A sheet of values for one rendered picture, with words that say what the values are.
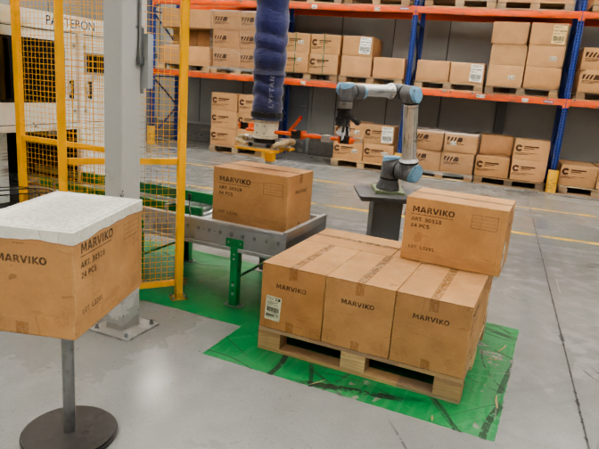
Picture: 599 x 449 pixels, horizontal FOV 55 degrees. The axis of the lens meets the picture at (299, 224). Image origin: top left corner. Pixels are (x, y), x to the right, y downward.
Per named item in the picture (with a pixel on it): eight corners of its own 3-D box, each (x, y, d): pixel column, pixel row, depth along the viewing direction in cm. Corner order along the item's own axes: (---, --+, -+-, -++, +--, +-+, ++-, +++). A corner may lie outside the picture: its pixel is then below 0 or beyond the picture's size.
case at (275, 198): (211, 220, 416) (213, 166, 406) (240, 210, 451) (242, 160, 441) (285, 234, 392) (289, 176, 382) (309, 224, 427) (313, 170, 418)
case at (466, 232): (399, 257, 361) (406, 195, 351) (415, 243, 396) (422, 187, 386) (498, 277, 337) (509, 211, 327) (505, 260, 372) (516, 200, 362)
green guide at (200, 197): (80, 181, 516) (80, 171, 514) (89, 179, 525) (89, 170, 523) (233, 208, 454) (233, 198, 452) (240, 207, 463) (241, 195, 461)
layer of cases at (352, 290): (258, 325, 342) (263, 261, 333) (322, 279, 431) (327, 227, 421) (462, 379, 296) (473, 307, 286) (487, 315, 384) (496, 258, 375)
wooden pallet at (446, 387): (257, 346, 346) (258, 325, 342) (321, 297, 435) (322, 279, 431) (458, 404, 299) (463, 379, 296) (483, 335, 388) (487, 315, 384)
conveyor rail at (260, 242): (28, 208, 470) (28, 184, 465) (34, 207, 474) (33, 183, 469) (280, 262, 380) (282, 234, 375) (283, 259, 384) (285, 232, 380)
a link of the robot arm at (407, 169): (406, 175, 462) (409, 82, 430) (423, 181, 450) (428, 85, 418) (393, 181, 453) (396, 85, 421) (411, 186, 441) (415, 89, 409)
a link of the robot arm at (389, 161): (388, 174, 473) (391, 152, 468) (404, 178, 462) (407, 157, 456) (375, 175, 463) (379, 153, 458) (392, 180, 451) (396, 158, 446)
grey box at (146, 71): (120, 85, 334) (120, 32, 326) (127, 85, 338) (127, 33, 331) (147, 88, 326) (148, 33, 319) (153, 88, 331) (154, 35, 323)
